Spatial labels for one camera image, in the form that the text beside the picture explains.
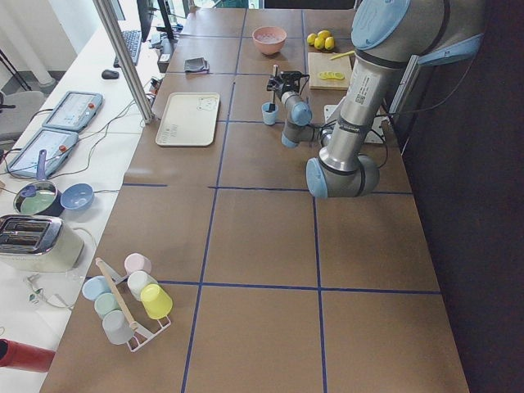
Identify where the blue teach pendant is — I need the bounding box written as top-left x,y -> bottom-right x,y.
42,91 -> 104,133
7,128 -> 79,180

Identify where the blue bowl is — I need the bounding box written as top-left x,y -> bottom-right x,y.
61,183 -> 94,211

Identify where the white cup on rack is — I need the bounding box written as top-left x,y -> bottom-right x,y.
127,270 -> 158,301

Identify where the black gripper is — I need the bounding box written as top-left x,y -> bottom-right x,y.
276,76 -> 291,98

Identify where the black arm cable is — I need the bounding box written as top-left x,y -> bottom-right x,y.
300,73 -> 476,169

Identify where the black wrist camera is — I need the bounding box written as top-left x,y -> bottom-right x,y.
280,70 -> 305,91

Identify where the black computer mouse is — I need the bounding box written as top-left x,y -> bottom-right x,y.
101,69 -> 120,80

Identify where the lemon slice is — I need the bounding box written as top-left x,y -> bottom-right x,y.
318,71 -> 345,80

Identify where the light blue paper cup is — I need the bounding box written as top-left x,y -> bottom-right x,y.
261,102 -> 279,125

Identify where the mint green cup on rack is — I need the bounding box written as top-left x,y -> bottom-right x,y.
94,292 -> 120,320

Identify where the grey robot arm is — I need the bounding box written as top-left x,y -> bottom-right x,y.
267,1 -> 486,198

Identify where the aluminium frame post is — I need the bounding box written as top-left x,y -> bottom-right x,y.
93,0 -> 154,124

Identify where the lower blue teach pendant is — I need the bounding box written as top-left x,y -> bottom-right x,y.
7,128 -> 79,180

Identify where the silver toaster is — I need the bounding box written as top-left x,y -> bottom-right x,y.
1,215 -> 84,273

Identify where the wooden cutting board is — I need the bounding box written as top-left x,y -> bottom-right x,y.
308,52 -> 352,91

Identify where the grey folded cloth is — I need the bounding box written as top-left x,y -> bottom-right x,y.
184,57 -> 210,74

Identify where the pink cup on rack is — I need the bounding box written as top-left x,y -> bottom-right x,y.
124,253 -> 152,276

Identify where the grey cup on rack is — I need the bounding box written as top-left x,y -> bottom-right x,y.
102,309 -> 134,345

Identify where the black keyboard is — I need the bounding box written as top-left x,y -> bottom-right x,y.
121,30 -> 142,66

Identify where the light blue cup on rack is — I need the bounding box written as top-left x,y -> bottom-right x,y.
82,275 -> 111,301

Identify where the whole yellow lemon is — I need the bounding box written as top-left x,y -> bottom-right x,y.
306,34 -> 317,46

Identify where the pink bowl of ice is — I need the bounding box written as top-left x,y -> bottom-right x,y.
251,26 -> 287,56

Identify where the blue saucepan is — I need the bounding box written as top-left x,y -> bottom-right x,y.
13,149 -> 64,217

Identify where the red bottle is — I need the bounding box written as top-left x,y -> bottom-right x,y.
1,339 -> 56,373

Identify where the yellow cup on rack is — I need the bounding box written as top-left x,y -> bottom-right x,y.
140,283 -> 173,320

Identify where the cream bear serving tray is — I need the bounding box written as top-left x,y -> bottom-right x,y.
156,93 -> 220,147

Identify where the upper blue teach pendant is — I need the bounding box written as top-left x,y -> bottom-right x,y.
42,91 -> 104,133

